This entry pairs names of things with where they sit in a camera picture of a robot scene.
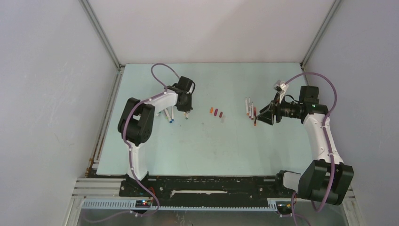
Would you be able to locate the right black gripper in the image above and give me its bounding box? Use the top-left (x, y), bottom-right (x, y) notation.
top-left (255, 92), bottom-right (300, 125)

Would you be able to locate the brown cap marker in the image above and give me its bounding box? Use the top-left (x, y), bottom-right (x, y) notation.
top-left (250, 102), bottom-right (254, 120)

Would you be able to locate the magenta cap marker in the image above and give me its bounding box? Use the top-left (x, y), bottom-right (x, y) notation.
top-left (248, 98), bottom-right (253, 119)

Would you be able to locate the orange cap marker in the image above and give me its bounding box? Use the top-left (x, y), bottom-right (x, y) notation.
top-left (245, 98), bottom-right (250, 116)

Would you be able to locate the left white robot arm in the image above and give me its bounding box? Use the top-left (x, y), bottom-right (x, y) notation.
top-left (117, 76), bottom-right (196, 196)

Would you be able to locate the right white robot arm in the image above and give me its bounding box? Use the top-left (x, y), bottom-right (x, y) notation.
top-left (256, 84), bottom-right (354, 205)

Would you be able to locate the blue cap thick marker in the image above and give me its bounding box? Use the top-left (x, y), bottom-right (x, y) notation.
top-left (164, 109), bottom-right (173, 123)

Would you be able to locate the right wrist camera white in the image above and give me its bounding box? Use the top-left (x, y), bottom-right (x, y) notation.
top-left (273, 80), bottom-right (289, 103)

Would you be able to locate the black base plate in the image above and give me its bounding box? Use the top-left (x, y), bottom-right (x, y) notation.
top-left (119, 175), bottom-right (293, 207)

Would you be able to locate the grey cable duct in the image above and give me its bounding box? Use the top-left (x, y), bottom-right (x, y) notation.
top-left (81, 199), bottom-right (291, 212)

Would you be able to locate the aluminium frame rail left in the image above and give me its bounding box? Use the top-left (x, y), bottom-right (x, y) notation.
top-left (80, 0), bottom-right (123, 177)

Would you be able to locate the aluminium frame rail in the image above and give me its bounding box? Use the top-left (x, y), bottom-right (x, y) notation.
top-left (299, 0), bottom-right (343, 166)
top-left (80, 0), bottom-right (123, 177)

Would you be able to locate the aluminium frame rail right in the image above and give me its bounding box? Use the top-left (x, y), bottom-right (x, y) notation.
top-left (299, 0), bottom-right (343, 166)

